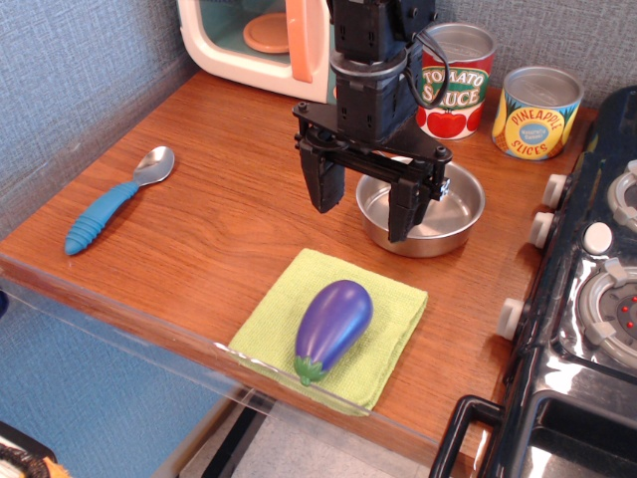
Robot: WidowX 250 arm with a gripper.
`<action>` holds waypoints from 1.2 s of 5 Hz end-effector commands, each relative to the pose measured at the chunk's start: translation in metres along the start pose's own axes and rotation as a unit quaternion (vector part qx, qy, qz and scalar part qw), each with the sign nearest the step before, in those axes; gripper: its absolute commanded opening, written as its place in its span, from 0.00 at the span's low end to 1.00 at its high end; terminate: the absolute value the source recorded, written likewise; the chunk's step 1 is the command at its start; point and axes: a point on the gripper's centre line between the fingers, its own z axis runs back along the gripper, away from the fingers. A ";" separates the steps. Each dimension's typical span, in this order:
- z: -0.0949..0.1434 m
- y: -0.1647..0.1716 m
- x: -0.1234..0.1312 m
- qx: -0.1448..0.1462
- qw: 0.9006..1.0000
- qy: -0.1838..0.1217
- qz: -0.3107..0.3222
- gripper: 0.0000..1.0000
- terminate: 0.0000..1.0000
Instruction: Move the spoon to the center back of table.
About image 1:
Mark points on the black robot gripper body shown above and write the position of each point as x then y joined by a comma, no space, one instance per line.
373,121

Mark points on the blue handled metal spoon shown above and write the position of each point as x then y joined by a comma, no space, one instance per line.
153,168

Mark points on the tomato sauce can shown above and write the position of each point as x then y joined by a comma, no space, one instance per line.
470,51

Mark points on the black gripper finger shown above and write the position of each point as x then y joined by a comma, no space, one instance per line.
408,202
323,176

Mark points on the purple toy eggplant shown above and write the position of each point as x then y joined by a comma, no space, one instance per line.
334,321

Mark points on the silver metal pot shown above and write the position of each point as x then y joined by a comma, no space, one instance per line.
446,225

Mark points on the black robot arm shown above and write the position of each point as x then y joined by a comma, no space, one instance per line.
374,31

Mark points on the black toy stove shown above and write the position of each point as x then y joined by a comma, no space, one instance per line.
569,408

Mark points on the toy microwave oven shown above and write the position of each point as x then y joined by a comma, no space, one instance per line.
278,46

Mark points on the green folded cloth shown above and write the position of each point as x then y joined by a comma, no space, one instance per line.
266,342

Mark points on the pineapple slices can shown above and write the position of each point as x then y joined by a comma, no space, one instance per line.
537,109

